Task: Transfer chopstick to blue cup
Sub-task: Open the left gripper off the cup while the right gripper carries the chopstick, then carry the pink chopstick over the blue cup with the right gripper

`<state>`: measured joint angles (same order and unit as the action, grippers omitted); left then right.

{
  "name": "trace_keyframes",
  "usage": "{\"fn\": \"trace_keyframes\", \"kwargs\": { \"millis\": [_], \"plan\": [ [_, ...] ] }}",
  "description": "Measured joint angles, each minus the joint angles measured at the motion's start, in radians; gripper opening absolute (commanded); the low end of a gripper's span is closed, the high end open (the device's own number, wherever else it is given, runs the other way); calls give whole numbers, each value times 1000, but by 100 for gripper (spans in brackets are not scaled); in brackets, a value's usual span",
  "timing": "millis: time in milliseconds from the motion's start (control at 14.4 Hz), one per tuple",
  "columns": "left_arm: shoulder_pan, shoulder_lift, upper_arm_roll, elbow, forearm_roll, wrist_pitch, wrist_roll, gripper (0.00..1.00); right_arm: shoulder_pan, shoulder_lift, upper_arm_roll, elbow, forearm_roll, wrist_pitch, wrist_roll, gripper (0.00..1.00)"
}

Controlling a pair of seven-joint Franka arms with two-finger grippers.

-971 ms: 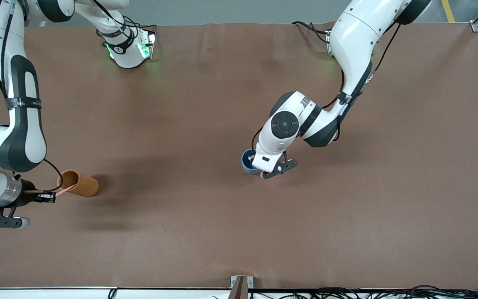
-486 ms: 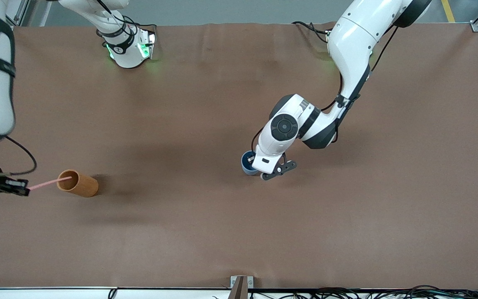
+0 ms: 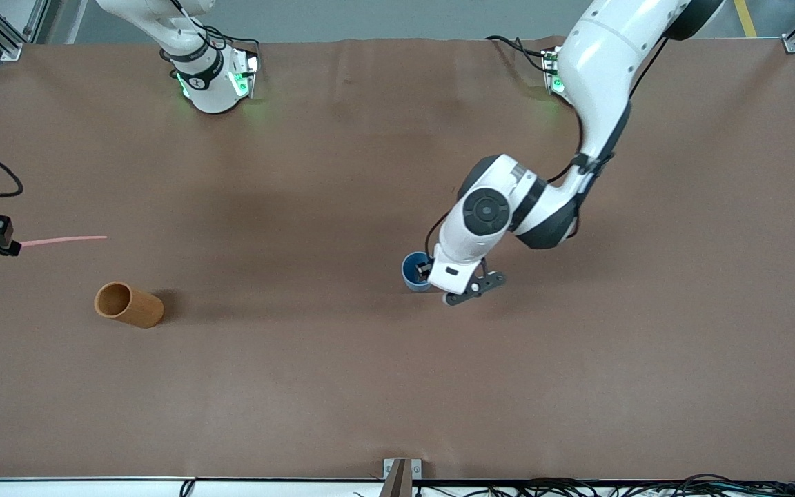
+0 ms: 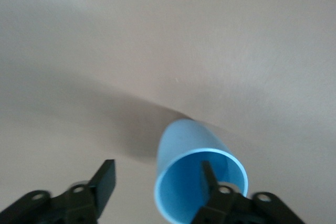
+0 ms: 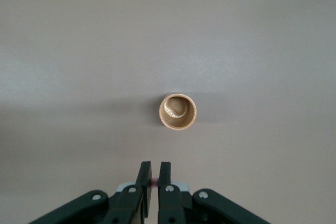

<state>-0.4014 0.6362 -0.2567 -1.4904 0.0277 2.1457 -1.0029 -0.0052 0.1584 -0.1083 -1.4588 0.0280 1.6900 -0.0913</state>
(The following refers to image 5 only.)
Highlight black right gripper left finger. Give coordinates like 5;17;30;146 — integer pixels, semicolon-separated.
28;161;153;224

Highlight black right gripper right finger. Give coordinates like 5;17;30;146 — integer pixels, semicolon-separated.
156;161;266;224

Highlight orange cylindrical cup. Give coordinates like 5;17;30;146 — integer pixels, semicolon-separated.
159;92;198;131

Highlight brown table cover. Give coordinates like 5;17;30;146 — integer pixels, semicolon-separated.
0;0;336;224

